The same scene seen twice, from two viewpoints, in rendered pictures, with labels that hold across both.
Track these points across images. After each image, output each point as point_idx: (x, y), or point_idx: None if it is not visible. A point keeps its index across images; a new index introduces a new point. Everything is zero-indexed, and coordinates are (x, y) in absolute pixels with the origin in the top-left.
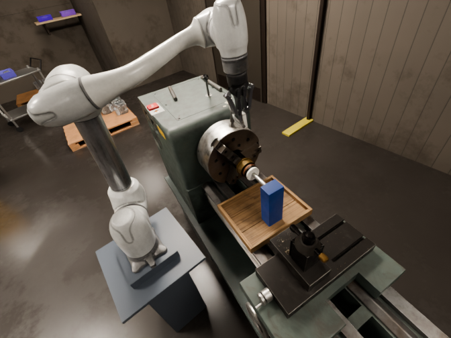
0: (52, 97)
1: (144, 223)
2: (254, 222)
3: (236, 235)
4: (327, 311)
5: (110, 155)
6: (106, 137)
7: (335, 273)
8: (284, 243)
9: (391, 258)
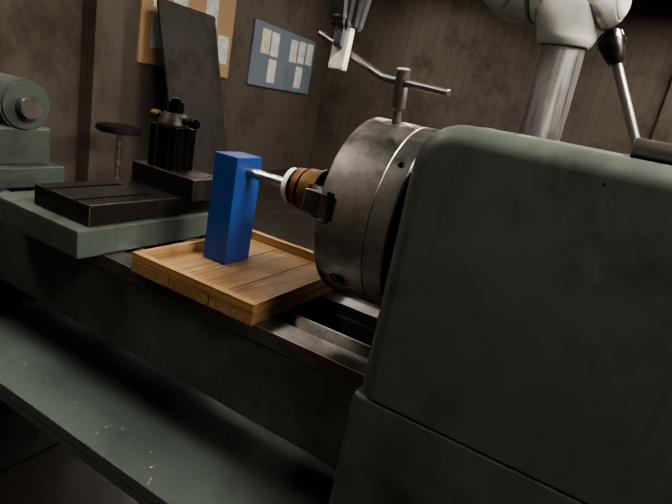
0: None
1: None
2: (260, 256)
3: None
4: None
5: (520, 120)
6: (531, 86)
7: (121, 180)
8: (200, 174)
9: (5, 198)
